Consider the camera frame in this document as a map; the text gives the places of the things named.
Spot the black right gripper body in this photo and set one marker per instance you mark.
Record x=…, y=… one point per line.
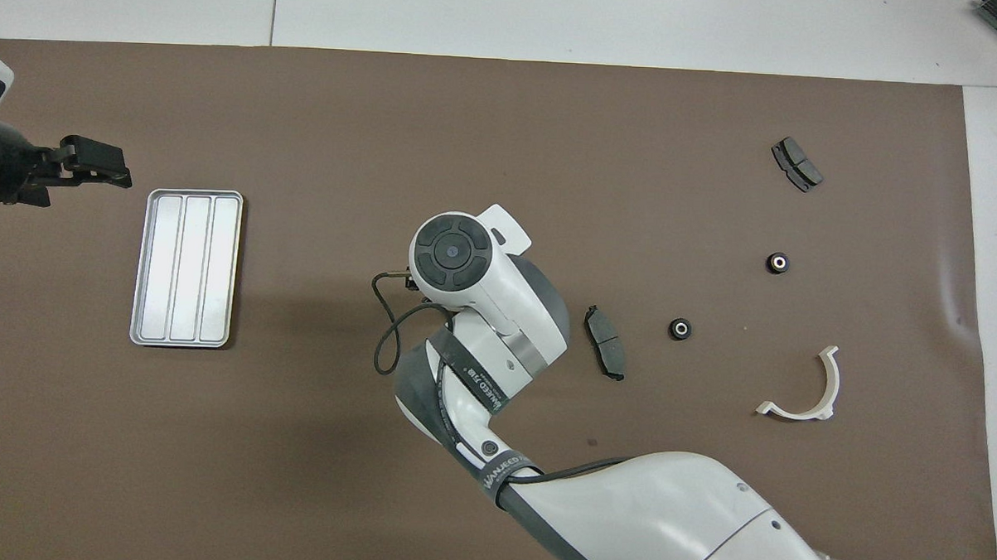
x=413, y=284

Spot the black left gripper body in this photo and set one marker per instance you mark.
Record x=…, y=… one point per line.
x=9, y=168

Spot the large black bearing gear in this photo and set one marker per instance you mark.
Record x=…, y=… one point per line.
x=778, y=262

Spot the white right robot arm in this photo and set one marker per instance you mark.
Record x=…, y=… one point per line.
x=498, y=296

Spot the silver metal tray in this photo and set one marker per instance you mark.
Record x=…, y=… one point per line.
x=188, y=269

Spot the brown table mat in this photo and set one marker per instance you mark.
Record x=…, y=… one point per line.
x=470, y=146

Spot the long grey brake pad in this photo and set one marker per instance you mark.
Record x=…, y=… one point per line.
x=604, y=338

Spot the short grey brake pad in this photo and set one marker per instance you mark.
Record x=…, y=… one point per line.
x=797, y=162

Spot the white curved plastic bracket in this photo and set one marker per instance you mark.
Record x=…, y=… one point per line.
x=792, y=414

